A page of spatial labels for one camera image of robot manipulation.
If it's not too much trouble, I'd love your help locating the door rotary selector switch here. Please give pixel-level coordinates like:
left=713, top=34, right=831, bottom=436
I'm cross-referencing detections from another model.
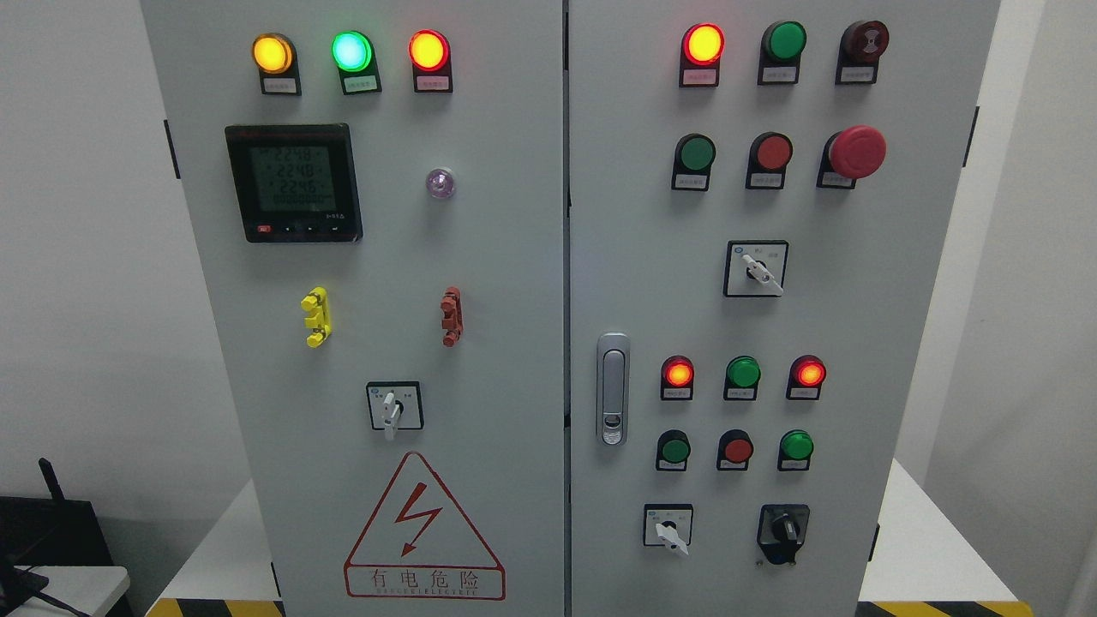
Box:
left=365, top=381, right=426, bottom=441

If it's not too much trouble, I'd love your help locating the green lit indicator light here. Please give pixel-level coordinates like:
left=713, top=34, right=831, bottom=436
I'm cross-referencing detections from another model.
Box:
left=332, top=30, right=381, bottom=96

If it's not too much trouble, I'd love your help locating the grey electrical control cabinet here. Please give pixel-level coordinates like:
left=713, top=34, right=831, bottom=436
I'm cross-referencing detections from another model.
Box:
left=142, top=1, right=999, bottom=616

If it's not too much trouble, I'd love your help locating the red terminal clip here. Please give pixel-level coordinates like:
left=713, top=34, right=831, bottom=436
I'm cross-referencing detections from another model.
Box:
left=440, top=287, right=464, bottom=348

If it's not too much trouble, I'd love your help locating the red lit indicator lower left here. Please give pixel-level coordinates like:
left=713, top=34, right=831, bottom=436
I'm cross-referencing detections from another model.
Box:
left=661, top=355, right=695, bottom=401

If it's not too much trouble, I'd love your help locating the red lit indicator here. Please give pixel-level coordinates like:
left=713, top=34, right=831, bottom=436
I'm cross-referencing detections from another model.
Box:
left=661, top=355, right=695, bottom=401
left=785, top=355, right=827, bottom=401

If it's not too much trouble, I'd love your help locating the small clear indicator lamp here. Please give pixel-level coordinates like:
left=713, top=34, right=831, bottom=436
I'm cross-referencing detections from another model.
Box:
left=425, top=167, right=456, bottom=200

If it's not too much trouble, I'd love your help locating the green push button lower left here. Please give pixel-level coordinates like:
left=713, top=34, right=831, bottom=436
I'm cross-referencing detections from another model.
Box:
left=655, top=429, right=691, bottom=471

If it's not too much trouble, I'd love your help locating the green push button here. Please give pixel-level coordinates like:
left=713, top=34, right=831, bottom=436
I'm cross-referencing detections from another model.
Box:
left=778, top=429, right=815, bottom=471
left=655, top=429, right=691, bottom=471
left=671, top=133, right=716, bottom=191

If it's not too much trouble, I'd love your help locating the green indicator lower middle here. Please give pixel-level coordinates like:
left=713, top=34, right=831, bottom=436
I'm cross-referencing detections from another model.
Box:
left=723, top=356, right=764, bottom=401

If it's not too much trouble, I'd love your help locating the green push button upper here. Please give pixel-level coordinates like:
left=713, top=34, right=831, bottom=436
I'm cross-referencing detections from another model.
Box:
left=671, top=133, right=716, bottom=191

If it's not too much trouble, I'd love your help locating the red push button lower middle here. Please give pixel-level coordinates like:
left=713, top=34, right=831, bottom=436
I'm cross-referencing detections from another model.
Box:
left=716, top=429, right=755, bottom=471

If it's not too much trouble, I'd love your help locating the red push button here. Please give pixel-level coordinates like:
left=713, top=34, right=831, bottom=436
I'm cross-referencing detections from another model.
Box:
left=716, top=429, right=755, bottom=471
left=745, top=130, right=793, bottom=190

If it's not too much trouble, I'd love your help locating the yellow terminal clip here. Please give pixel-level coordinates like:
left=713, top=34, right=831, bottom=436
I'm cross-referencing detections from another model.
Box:
left=299, top=287, right=333, bottom=349

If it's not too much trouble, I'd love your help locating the red lit indicator lower right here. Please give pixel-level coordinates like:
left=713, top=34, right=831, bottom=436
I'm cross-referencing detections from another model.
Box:
left=785, top=355, right=827, bottom=401

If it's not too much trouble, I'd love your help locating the red electrical hazard warning sticker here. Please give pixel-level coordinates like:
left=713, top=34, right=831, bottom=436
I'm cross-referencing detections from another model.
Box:
left=344, top=452, right=507, bottom=601

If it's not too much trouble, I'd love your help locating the red push button upper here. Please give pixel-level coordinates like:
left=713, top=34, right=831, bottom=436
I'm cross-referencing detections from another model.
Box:
left=745, top=130, right=793, bottom=190

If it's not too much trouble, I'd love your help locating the red-orange indicator light left door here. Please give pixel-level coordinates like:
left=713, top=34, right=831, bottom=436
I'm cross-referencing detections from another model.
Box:
left=408, top=30, right=453, bottom=93

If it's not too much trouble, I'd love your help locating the red-orange indicator light door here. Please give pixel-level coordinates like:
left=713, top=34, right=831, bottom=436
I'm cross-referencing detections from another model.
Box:
left=679, top=22, right=725, bottom=87
left=408, top=30, right=453, bottom=93

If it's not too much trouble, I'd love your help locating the black digital power meter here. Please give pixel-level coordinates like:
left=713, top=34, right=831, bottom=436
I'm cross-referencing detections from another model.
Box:
left=225, top=123, right=362, bottom=243

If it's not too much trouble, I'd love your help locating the green push button lower right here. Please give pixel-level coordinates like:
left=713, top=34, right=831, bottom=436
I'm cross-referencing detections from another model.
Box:
left=778, top=429, right=815, bottom=471

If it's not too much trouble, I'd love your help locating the red-orange indicator light right door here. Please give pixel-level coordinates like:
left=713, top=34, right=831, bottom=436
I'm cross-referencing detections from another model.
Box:
left=679, top=22, right=725, bottom=87

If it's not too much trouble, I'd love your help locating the red emergency stop button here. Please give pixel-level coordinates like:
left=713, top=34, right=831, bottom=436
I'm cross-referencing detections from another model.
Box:
left=816, top=124, right=887, bottom=190

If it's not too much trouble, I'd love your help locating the green indicator light top right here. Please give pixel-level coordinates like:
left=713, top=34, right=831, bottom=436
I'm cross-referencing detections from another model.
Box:
left=757, top=21, right=807, bottom=86

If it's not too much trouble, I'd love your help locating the yellow indicator light top left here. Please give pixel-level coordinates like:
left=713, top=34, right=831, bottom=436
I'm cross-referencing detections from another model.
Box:
left=251, top=33, right=301, bottom=96

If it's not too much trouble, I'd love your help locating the dark red buzzer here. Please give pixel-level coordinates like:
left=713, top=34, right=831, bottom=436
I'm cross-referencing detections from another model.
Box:
left=835, top=20, right=890, bottom=85

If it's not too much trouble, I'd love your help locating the yellow black hazard tape right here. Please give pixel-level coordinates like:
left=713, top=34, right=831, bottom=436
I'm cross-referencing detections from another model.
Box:
left=853, top=601, right=1034, bottom=617

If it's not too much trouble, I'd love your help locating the yellow black hazard tape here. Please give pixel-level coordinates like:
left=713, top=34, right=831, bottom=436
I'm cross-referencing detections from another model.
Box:
left=853, top=601, right=1034, bottom=617
left=147, top=597, right=285, bottom=617

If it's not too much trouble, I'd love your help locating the yellow black hazard tape left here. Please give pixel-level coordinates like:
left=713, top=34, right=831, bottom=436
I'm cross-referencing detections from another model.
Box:
left=147, top=597, right=285, bottom=617

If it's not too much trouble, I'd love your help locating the white table at left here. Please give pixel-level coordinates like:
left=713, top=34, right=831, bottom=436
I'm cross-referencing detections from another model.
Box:
left=29, top=566, right=134, bottom=616

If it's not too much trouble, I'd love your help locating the black router with antenna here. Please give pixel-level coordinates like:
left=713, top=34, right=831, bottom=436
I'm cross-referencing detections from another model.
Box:
left=1, top=458, right=115, bottom=566

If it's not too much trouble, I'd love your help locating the silver door latch handle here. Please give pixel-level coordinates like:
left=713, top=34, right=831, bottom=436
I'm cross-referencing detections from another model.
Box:
left=596, top=332, right=631, bottom=446

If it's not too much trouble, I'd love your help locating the upper right rotary selector switch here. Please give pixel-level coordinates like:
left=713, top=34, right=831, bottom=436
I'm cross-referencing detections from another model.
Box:
left=723, top=242, right=790, bottom=298

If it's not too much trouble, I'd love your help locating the bottom white rotary selector switch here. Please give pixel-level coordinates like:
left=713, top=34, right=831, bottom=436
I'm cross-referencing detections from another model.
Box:
left=643, top=503, right=694, bottom=558

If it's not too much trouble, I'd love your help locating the black rotary knob switch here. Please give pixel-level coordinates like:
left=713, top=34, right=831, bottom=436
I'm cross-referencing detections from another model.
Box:
left=756, top=504, right=811, bottom=566

